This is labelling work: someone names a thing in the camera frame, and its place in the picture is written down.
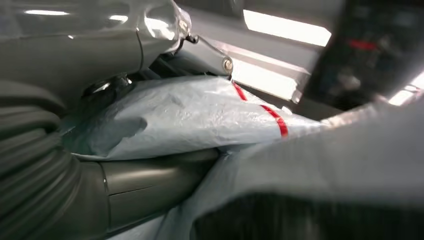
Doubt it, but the bright ceiling light panel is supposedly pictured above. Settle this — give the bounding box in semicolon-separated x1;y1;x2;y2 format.
242;9;333;48
386;71;424;108
231;58;304;103

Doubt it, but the grey plastic mailer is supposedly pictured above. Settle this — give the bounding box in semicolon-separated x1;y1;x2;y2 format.
61;75;424;240

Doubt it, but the black inbound scanner machine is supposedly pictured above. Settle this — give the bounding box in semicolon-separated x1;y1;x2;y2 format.
294;0;424;121

